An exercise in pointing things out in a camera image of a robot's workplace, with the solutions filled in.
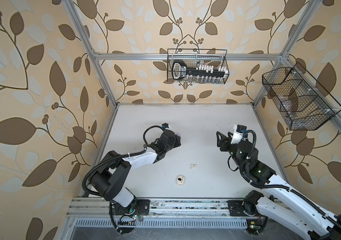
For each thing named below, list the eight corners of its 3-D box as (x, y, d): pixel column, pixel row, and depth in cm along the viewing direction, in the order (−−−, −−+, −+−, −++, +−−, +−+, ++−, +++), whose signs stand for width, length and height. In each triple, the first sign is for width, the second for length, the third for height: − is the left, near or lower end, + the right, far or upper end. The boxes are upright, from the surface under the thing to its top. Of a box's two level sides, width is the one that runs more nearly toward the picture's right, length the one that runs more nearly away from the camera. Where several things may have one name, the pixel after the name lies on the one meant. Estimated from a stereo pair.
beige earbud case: (176, 185, 83) (176, 184, 82) (176, 175, 87) (176, 174, 85) (185, 185, 83) (185, 184, 82) (185, 175, 87) (185, 174, 85)
